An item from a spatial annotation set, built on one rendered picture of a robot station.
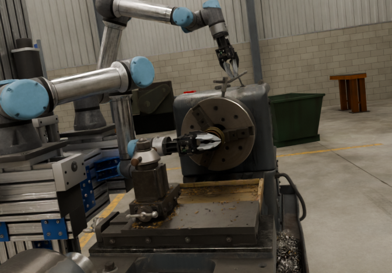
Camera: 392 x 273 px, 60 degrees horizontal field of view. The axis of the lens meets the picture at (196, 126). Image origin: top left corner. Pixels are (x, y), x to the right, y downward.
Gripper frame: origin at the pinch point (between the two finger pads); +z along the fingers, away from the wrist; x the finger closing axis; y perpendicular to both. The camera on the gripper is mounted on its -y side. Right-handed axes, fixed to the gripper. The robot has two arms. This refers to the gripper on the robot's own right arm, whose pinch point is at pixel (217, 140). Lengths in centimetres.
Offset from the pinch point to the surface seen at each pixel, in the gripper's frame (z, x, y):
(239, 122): 6.5, 3.8, -15.2
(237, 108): 6.3, 9.9, -15.2
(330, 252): 44, -109, -116
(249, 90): 10.1, 15.8, -33.3
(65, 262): 2, 5, 94
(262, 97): 15.6, 11.9, -31.1
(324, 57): 148, 46, -1066
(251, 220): 16, -11, 47
